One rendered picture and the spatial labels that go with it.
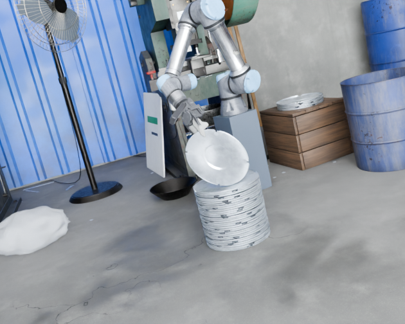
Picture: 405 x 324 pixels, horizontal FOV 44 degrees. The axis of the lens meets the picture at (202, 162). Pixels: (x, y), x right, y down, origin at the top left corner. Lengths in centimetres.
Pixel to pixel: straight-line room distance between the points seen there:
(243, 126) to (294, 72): 246
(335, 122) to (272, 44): 205
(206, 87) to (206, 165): 129
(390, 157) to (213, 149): 102
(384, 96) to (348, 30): 279
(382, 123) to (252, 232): 97
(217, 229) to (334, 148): 123
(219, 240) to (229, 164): 33
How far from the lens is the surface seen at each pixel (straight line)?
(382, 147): 274
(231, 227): 211
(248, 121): 273
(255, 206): 211
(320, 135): 306
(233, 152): 221
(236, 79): 260
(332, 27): 531
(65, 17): 348
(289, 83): 509
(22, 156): 463
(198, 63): 338
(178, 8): 347
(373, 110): 269
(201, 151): 215
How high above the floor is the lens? 86
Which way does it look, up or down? 13 degrees down
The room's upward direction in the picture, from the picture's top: 13 degrees counter-clockwise
